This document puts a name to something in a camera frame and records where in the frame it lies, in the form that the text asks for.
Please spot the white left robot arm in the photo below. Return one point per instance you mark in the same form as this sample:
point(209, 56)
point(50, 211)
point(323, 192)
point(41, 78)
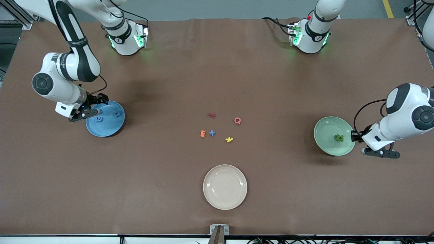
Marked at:
point(407, 112)

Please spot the brown table cover sheet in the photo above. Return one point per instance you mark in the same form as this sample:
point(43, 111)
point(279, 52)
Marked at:
point(135, 189)

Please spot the pink letter Q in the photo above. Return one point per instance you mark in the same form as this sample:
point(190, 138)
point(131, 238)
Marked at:
point(235, 120)

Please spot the beige plate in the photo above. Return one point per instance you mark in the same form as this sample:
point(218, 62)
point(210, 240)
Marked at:
point(225, 187)

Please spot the yellow letter k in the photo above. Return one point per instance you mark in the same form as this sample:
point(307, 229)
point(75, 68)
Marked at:
point(229, 139)

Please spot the light green plate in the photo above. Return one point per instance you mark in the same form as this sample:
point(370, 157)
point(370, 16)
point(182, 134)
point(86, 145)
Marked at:
point(325, 142)

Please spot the blue plus sign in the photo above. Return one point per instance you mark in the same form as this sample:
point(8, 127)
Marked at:
point(212, 133)

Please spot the silver aluminium frame profile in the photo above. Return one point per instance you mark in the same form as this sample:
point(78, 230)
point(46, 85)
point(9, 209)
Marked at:
point(411, 19)
point(23, 23)

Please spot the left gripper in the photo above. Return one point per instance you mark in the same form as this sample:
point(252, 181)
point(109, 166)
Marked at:
point(356, 136)

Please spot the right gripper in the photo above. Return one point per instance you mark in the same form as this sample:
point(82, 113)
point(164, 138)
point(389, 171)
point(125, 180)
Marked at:
point(92, 100)

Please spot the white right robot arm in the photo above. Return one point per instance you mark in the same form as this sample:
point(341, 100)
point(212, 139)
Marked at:
point(54, 91)

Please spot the blue plate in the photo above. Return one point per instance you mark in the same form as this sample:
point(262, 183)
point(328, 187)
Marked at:
point(108, 127)

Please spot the white table edge rail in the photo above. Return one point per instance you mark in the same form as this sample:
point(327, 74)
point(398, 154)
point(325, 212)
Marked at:
point(67, 240)

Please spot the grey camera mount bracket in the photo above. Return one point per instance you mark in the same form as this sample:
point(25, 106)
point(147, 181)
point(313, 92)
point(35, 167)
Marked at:
point(219, 230)

